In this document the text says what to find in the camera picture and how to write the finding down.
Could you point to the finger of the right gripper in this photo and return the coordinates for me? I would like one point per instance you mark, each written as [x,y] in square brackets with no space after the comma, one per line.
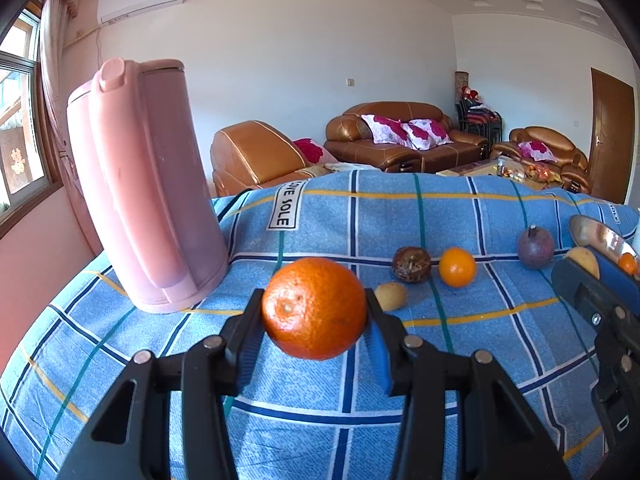
[587,295]
[617,280]

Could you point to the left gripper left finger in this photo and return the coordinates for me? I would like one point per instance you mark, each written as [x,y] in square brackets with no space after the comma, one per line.
[127,436]

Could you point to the small orange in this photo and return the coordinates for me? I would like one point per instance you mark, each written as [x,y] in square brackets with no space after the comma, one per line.
[457,267]
[628,263]

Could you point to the purple passion fruit with stem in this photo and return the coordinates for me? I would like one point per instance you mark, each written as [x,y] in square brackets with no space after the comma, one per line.
[535,247]

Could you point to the large rough tangerine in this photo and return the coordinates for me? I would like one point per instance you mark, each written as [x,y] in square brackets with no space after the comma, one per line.
[314,309]

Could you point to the small orange back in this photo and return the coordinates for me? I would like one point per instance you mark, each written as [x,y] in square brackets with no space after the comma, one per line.
[457,267]

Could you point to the wrinkled brown passion fruit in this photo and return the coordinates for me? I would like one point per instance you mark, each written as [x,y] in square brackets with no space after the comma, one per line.
[412,264]

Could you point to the stainless steel bowl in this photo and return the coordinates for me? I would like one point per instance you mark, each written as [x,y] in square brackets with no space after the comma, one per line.
[586,231]

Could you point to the brown leather armchair far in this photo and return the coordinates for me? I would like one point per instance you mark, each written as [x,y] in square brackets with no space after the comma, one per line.
[572,164]

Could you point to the brown leather armchair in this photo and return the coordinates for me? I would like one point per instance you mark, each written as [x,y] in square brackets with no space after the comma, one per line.
[253,154]
[572,164]

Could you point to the wooden coffee table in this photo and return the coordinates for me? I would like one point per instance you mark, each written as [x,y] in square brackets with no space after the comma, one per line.
[535,176]

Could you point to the floral cushion on far armchair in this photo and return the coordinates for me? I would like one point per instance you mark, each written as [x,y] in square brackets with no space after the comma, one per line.
[537,151]

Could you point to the brown wooden door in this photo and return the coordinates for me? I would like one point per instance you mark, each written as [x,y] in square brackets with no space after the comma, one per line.
[612,139]

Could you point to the pink electric kettle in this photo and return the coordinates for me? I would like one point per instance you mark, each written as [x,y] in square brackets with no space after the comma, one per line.
[142,177]

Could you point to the brown leather armchair near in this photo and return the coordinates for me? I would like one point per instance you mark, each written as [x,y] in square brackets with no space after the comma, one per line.
[253,154]

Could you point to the stacked dark chairs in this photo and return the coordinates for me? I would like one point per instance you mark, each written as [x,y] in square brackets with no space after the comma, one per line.
[478,118]

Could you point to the floral cushion right on sofa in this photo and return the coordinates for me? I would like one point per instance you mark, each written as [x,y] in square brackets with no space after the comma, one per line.
[425,134]

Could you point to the floral cushion on sofa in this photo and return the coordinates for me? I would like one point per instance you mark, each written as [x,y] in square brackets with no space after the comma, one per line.
[386,130]
[425,134]

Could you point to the red floral cushion near armchair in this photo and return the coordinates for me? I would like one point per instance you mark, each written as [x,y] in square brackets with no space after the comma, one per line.
[315,153]

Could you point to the brown leather three-seat sofa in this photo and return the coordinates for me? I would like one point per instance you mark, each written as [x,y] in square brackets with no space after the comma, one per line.
[349,140]

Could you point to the floral cushion left on sofa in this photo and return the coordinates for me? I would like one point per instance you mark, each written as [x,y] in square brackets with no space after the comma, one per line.
[386,130]

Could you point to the white air conditioner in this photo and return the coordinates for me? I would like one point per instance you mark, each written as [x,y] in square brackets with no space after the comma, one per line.
[112,11]

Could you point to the pink curtain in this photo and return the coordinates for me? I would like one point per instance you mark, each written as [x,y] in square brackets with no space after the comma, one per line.
[54,20]

